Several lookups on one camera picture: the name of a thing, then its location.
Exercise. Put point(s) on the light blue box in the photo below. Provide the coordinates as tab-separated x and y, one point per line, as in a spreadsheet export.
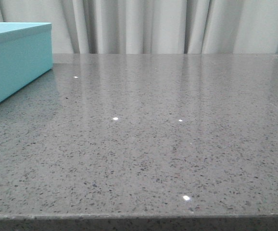
25	54

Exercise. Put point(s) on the grey curtain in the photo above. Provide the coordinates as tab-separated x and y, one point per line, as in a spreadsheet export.
152	26

